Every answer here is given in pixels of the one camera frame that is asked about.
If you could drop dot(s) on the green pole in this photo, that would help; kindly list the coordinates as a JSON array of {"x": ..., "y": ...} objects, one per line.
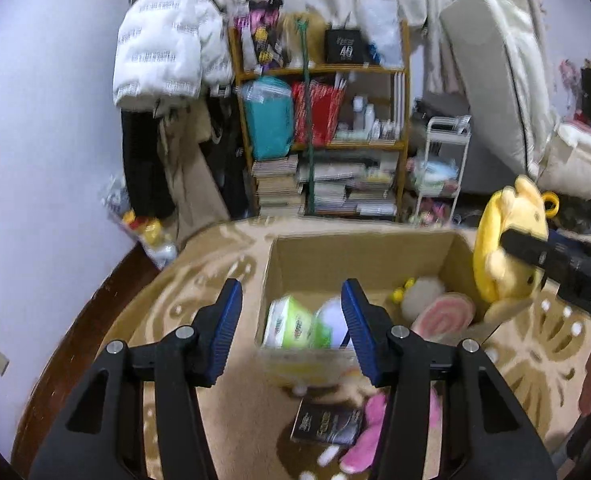
[{"x": 306, "y": 110}]

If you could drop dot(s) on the white puffer jacket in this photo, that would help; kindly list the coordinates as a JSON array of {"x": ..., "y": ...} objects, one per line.
[{"x": 160, "y": 45}]

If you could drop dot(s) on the teal shopping bag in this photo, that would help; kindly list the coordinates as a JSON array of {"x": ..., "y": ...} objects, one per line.
[{"x": 268, "y": 120}]

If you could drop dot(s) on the black hanging garment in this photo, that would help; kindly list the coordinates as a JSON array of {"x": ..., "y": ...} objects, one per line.
[{"x": 230, "y": 170}]

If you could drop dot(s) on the white plastic bag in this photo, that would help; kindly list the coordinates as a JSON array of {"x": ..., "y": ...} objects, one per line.
[{"x": 383, "y": 30}]

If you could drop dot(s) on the yellow plush on shelf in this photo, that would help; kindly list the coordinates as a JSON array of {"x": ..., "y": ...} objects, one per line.
[{"x": 315, "y": 40}]

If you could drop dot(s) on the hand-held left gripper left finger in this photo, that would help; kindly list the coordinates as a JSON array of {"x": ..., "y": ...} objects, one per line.
[{"x": 223, "y": 330}]

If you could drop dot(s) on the green white tissue pack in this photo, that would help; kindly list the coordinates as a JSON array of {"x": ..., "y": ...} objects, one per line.
[{"x": 290, "y": 322}]

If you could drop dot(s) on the beige coat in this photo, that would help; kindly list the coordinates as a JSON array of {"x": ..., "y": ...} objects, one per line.
[{"x": 185, "y": 175}]

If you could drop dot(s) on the clear bag of snacks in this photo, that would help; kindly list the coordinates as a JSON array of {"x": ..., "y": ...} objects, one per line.
[{"x": 145, "y": 230}]

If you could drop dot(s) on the pink plush toy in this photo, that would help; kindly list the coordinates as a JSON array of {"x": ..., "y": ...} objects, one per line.
[{"x": 370, "y": 440}]

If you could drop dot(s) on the red gift bag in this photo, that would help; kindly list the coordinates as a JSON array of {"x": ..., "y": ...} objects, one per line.
[{"x": 320, "y": 110}]

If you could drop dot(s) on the white trolley cart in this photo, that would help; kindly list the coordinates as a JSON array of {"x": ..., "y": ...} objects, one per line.
[{"x": 445, "y": 125}]

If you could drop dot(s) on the white fluffy penguin plush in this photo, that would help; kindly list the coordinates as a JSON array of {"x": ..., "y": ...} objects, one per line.
[{"x": 423, "y": 292}]

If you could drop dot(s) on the black long coat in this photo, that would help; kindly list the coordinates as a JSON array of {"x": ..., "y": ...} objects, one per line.
[{"x": 143, "y": 170}]

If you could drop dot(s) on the wooden bed frame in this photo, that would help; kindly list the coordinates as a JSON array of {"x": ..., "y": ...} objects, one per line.
[{"x": 75, "y": 340}]

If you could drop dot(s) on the stack of brown books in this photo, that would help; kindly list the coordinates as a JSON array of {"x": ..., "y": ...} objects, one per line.
[{"x": 275, "y": 185}]

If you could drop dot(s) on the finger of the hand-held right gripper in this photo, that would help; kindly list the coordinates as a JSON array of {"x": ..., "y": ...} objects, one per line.
[{"x": 530, "y": 250}]

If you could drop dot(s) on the cardboard box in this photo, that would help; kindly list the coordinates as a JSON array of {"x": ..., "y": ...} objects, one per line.
[{"x": 355, "y": 255}]

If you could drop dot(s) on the yellow bear plush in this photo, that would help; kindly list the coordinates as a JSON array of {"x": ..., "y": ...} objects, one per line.
[{"x": 505, "y": 210}]

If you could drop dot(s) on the grey upright mattress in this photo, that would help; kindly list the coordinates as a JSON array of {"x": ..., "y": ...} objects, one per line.
[{"x": 490, "y": 60}]

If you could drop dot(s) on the purple patterned bag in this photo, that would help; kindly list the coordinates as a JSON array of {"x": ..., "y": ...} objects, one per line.
[{"x": 258, "y": 40}]

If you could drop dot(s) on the black bag on trolley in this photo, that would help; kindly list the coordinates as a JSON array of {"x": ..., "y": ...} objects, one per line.
[{"x": 435, "y": 110}]

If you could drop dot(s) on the wooden shelf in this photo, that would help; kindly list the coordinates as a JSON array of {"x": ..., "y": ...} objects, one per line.
[{"x": 360, "y": 144}]

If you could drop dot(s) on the pink swirl roll plush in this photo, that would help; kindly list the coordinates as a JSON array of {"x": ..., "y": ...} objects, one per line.
[{"x": 445, "y": 312}]

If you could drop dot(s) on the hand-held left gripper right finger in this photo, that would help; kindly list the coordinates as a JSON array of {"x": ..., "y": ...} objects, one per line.
[{"x": 360, "y": 330}]

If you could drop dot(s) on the group of cosmetic bottles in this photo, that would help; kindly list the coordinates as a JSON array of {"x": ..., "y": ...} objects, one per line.
[{"x": 368, "y": 115}]

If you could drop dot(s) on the black card box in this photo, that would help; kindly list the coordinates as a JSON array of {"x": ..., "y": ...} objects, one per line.
[{"x": 325, "y": 422}]

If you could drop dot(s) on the pile of magazines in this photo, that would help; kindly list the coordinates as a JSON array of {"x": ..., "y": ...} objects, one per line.
[{"x": 355, "y": 195}]

